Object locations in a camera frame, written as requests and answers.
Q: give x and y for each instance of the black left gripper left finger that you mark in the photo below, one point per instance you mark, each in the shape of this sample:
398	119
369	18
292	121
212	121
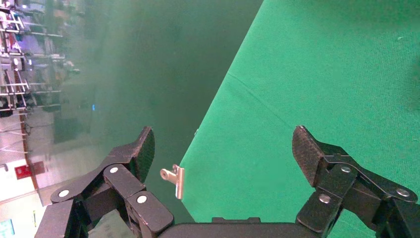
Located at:
124	177

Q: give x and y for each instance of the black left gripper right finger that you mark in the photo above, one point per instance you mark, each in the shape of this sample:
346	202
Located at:
334	177

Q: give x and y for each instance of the silver binder clip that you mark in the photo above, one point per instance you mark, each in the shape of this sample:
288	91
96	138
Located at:
179	184

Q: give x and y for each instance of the green table cloth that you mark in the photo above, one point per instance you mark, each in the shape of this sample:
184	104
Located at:
328	82

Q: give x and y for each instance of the metal storage shelving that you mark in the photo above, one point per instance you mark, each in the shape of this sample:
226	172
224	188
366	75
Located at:
19	65

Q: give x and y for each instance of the red wall sign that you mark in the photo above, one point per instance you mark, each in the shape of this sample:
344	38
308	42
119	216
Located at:
29	170

